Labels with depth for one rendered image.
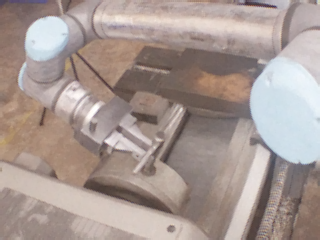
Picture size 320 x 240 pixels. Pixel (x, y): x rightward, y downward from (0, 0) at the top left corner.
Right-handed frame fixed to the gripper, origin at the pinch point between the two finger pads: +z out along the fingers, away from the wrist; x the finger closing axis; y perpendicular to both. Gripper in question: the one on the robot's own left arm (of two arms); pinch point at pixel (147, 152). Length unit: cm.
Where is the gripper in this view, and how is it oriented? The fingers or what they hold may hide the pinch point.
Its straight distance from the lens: 95.6
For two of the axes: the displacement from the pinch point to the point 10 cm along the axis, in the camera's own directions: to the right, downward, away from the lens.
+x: 4.8, -6.0, 6.4
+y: 2.7, -6.0, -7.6
